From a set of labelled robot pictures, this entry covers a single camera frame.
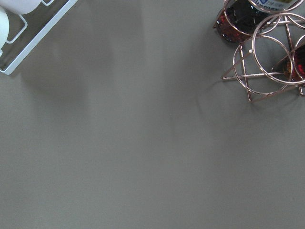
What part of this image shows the tea bottle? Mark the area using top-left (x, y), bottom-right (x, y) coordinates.
top-left (213, 0), bottom-right (300, 43)
top-left (275, 43), bottom-right (305, 82)

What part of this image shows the white cup in rack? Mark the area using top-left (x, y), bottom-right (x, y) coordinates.
top-left (0, 7), bottom-right (10, 48)

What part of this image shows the copper wire bottle rack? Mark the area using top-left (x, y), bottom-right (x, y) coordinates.
top-left (222, 0), bottom-right (305, 103)

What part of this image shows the white wire rack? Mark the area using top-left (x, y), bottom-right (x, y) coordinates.
top-left (0, 0), bottom-right (77, 75)

